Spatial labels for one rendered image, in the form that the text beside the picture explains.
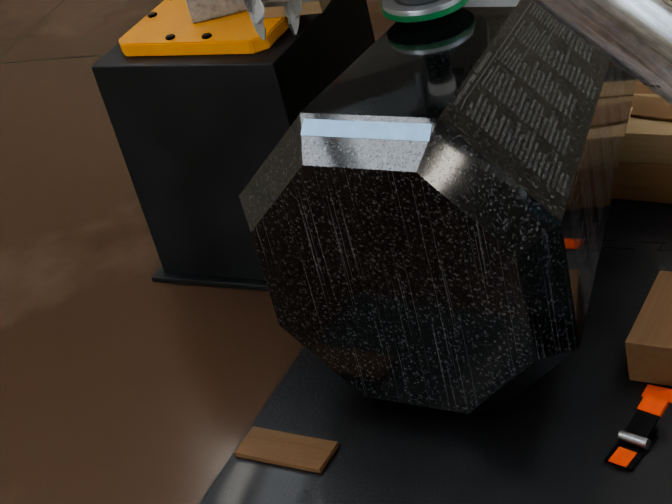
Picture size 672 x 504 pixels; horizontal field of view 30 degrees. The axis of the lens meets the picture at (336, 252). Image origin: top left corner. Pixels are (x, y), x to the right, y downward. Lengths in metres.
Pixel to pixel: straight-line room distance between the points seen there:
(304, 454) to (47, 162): 2.23
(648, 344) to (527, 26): 0.81
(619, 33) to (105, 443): 2.07
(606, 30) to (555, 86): 1.23
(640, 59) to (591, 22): 0.09
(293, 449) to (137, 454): 0.44
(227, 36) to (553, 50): 0.92
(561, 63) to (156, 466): 1.42
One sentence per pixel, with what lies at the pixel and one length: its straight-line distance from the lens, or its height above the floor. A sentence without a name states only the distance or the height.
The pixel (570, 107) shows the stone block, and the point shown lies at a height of 0.67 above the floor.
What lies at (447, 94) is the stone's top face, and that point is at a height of 0.83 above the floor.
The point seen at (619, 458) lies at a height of 0.03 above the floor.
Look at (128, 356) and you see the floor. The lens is 3.70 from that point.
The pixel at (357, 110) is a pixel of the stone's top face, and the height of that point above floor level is 0.83.
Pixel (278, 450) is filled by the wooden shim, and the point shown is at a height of 0.03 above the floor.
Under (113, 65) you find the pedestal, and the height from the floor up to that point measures 0.74.
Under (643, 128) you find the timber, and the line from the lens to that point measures 3.70.
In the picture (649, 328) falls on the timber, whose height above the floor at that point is 0.13.
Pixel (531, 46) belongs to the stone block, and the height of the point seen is 0.77.
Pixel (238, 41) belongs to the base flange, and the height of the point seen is 0.78.
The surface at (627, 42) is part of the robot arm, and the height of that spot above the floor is 1.29.
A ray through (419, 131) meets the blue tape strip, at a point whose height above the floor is 0.81.
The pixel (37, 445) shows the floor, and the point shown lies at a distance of 3.51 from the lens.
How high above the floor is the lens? 2.04
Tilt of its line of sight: 32 degrees down
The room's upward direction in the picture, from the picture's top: 15 degrees counter-clockwise
